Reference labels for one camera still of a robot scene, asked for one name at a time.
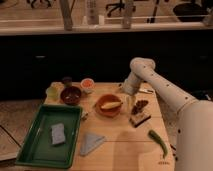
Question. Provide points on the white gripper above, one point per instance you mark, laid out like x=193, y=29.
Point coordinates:
x=131, y=86

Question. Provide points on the yellow banana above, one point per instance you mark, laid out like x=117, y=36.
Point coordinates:
x=110, y=105

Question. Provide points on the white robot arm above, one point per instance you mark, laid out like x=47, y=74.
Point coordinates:
x=195, y=126

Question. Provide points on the red bowl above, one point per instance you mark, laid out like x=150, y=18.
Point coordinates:
x=104, y=99

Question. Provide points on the dark maroon bowl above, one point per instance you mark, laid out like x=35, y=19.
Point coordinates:
x=71, y=95

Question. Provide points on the bunch of dark grapes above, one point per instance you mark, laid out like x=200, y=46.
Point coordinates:
x=138, y=107

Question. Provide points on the white knife utensil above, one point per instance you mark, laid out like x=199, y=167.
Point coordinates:
x=147, y=91

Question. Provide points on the green pepper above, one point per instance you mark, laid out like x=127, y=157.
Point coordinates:
x=155, y=137

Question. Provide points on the small orange cup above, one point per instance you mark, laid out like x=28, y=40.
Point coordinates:
x=87, y=85

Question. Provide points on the small metal utensil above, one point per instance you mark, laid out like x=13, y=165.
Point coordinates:
x=86, y=113

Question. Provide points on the grey folded cloth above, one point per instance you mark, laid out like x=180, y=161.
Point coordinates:
x=91, y=141

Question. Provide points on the small dark cup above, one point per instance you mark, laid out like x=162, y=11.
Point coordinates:
x=67, y=81

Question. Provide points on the grey sponge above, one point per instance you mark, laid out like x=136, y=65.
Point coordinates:
x=57, y=133

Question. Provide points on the green cup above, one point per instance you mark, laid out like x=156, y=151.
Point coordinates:
x=52, y=93

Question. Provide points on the green plastic tray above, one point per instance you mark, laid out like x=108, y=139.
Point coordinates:
x=38, y=149

